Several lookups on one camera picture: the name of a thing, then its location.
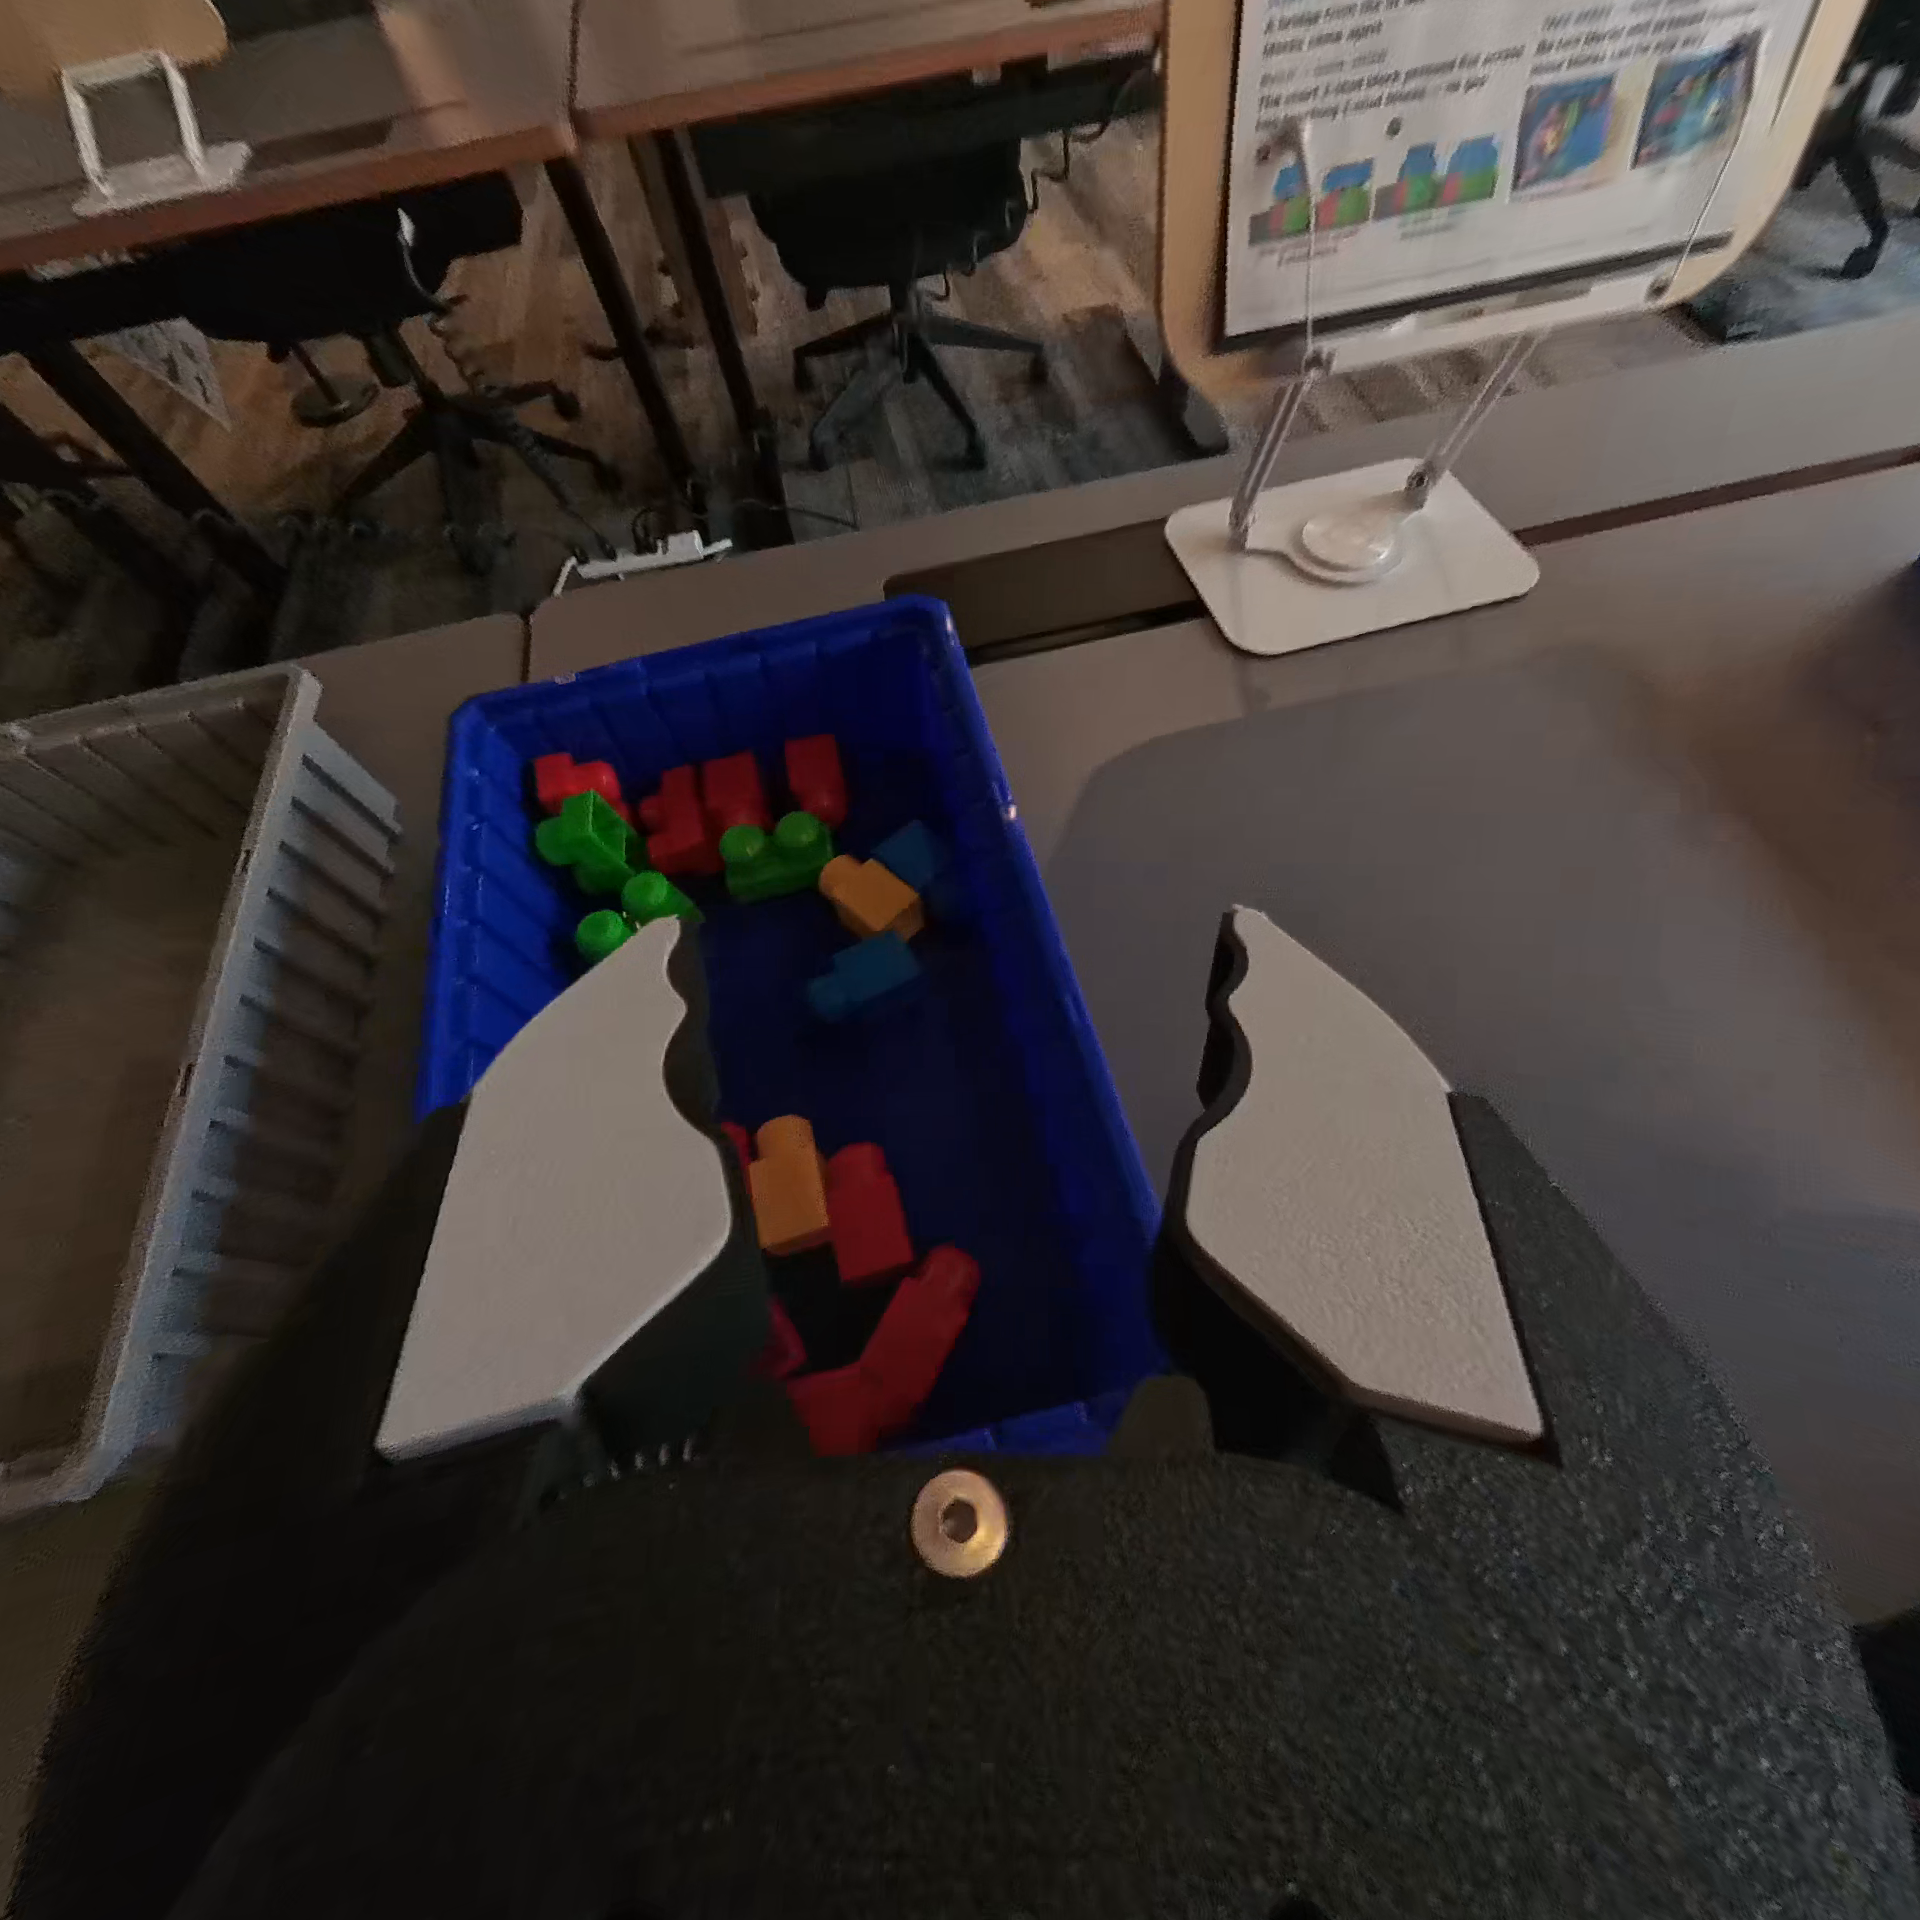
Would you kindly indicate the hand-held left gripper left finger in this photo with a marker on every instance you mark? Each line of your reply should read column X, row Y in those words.
column 555, row 1230

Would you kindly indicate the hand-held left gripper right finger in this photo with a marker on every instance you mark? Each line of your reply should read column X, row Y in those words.
column 1352, row 1230

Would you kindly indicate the pile of assorted toy blocks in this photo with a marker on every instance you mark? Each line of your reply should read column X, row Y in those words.
column 872, row 1217

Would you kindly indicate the blue plastic bin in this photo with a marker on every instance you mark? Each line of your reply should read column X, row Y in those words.
column 990, row 990

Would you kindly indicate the grey plastic bin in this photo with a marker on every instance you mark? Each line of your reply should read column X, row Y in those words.
column 287, row 962

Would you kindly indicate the black office chair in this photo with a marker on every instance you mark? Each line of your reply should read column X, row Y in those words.
column 392, row 301
column 886, row 228

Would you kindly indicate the printed instruction sheet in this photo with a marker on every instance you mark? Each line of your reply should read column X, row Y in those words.
column 1499, row 212

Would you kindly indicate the instruction sheet on stand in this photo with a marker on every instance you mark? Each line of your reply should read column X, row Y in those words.
column 1192, row 182

